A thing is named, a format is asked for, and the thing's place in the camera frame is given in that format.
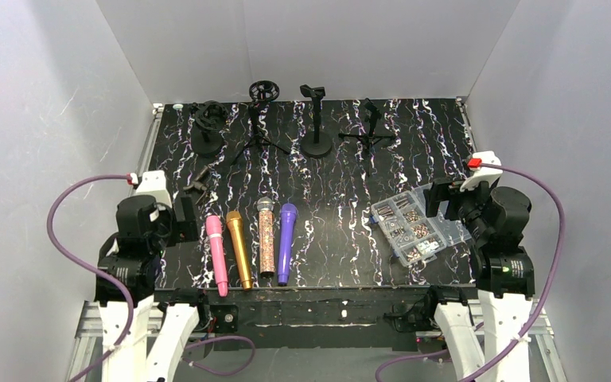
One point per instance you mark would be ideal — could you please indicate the tripod stand with clip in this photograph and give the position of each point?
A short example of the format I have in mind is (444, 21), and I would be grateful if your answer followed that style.
(369, 139)

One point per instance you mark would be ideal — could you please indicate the round base clip stand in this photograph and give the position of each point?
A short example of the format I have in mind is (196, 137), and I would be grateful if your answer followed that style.
(316, 143)

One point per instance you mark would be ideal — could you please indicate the glitter rhinestone microphone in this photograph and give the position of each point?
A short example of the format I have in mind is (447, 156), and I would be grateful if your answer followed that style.
(267, 266)

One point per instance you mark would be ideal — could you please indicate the round base shock mount stand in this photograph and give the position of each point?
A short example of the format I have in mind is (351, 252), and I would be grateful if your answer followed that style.
(209, 118)

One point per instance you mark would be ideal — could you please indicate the tripod shock mount stand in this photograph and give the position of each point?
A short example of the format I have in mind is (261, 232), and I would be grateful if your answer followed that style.
(261, 92)

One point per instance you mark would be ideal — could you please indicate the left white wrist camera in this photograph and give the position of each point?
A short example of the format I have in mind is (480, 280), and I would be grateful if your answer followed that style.
(154, 183)

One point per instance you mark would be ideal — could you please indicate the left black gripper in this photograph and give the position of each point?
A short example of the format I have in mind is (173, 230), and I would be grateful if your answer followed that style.
(184, 217)

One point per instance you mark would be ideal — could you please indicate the small black adapter piece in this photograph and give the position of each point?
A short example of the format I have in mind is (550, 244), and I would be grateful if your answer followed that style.
(197, 185)

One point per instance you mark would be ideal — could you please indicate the purple microphone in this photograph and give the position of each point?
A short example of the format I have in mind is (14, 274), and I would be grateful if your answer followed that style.
(288, 216)

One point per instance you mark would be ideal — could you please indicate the gold microphone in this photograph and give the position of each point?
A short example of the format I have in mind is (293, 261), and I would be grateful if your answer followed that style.
(234, 222)

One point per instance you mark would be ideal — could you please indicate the clear plastic screw box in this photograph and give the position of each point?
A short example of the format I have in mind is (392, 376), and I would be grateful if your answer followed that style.
(412, 235)

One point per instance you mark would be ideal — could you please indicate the pink microphone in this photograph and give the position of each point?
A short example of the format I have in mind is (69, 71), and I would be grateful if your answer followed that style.
(214, 230)

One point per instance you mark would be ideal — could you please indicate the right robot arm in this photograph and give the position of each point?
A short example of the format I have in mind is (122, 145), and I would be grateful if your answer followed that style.
(495, 216)

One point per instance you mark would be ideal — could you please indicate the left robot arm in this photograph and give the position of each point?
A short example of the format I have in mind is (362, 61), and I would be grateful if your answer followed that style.
(145, 339)

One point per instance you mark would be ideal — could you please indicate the black front mounting bar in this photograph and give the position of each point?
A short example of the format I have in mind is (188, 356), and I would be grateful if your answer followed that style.
(316, 317)

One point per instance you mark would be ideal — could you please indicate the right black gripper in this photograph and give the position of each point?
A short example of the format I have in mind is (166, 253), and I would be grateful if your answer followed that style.
(437, 197)

